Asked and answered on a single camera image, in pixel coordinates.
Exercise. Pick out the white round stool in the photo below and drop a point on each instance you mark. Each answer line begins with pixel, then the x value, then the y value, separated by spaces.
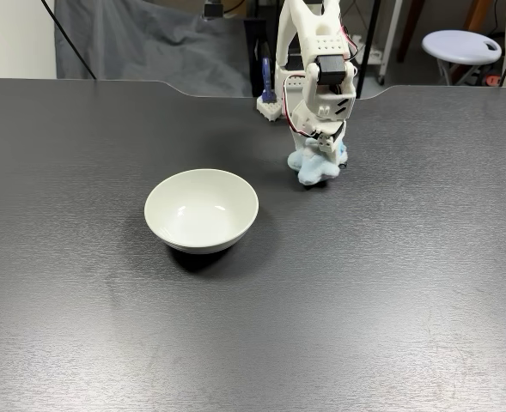
pixel 461 47

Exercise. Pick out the small black camera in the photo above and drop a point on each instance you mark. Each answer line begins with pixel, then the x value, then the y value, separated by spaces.
pixel 213 8

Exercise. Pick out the sky blue plush doll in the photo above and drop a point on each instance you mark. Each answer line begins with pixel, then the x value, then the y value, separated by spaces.
pixel 317 171

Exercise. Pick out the blue table clamp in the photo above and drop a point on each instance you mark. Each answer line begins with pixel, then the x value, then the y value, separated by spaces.
pixel 268 79

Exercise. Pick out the white bowl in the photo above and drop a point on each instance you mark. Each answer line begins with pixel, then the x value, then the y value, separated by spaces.
pixel 201 214

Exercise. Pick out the black upright panel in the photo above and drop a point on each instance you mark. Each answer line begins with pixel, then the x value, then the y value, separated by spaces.
pixel 252 56

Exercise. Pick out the brown wooden post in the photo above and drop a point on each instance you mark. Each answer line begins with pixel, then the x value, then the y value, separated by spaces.
pixel 407 30

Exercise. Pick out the grey backdrop cloth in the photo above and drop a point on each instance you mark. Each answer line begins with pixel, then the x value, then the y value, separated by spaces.
pixel 149 51

